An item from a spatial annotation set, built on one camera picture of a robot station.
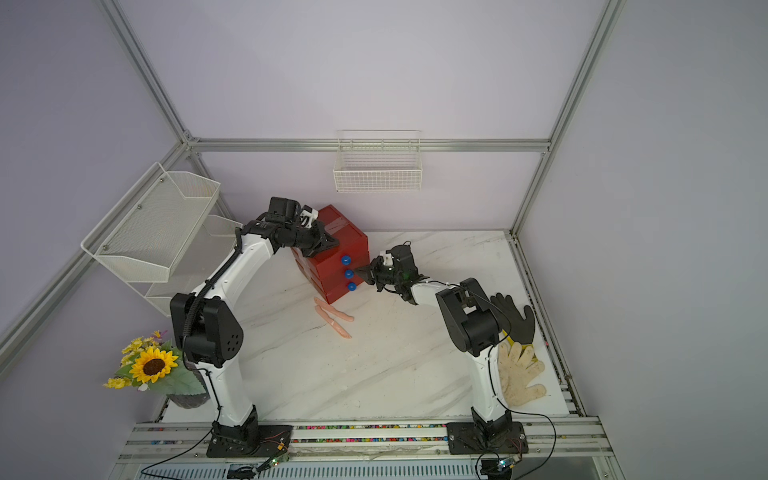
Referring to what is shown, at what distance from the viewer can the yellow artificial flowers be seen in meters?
0.60

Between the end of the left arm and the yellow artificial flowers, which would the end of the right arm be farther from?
the yellow artificial flowers

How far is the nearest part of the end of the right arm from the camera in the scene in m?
0.80

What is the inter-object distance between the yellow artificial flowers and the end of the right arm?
1.64 feet
